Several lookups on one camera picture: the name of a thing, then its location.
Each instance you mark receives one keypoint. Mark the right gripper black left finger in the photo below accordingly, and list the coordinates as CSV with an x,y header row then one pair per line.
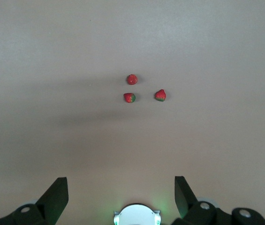
x,y
52,199

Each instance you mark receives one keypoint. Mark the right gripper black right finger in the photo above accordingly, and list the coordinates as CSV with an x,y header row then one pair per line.
x,y
183,197

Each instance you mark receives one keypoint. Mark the red strawberry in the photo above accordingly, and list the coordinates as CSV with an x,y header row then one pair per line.
x,y
132,79
160,95
129,98

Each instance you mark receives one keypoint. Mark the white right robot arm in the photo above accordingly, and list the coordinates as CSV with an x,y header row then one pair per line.
x,y
137,215

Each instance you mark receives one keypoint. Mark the brown table cloth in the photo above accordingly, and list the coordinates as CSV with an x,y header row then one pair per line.
x,y
52,70

